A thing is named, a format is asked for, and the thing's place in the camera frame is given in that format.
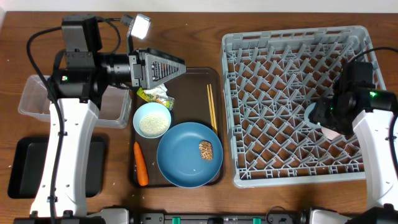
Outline pink cup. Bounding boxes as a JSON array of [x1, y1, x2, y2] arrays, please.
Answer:
[[321, 128, 341, 141]]

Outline green snack wrapper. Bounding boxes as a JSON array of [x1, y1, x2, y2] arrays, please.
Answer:
[[137, 84, 175, 111]]

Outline light blue cup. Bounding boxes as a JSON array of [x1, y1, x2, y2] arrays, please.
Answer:
[[304, 103, 321, 129]]

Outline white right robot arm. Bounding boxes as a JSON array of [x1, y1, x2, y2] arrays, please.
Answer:
[[300, 61, 397, 223]]

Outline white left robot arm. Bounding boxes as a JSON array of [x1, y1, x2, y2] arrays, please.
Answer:
[[17, 14, 186, 223]]

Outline grey dishwasher rack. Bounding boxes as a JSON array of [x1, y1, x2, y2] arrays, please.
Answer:
[[220, 26, 385, 188]]

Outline light blue rice bowl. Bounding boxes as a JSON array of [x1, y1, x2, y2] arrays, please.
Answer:
[[132, 103, 172, 139]]

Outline clear plastic bin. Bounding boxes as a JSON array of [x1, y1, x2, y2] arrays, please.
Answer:
[[18, 75, 132, 129]]

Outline brown serving tray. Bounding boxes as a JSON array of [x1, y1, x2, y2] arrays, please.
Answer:
[[131, 68, 224, 188]]

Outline wooden chopstick left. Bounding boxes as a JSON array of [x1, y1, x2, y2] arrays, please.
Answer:
[[206, 84, 216, 133]]

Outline wooden chopstick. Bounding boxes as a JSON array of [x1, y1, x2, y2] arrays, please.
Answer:
[[206, 84, 216, 133], [209, 84, 218, 135]]

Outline wooden chopstick right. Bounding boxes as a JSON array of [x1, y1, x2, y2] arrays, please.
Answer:
[[209, 84, 218, 135]]

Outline large blue plate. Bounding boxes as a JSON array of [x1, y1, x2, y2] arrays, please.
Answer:
[[157, 122, 223, 188]]

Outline brown shiitake mushroom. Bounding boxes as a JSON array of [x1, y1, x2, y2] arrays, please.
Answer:
[[199, 141, 213, 161]]

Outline orange carrot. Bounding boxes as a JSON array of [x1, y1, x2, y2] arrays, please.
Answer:
[[133, 142, 149, 186]]

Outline black plastic bin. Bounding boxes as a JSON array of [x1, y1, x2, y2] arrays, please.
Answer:
[[7, 136, 108, 199]]

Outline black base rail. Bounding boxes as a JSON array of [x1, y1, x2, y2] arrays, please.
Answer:
[[86, 205, 352, 224]]

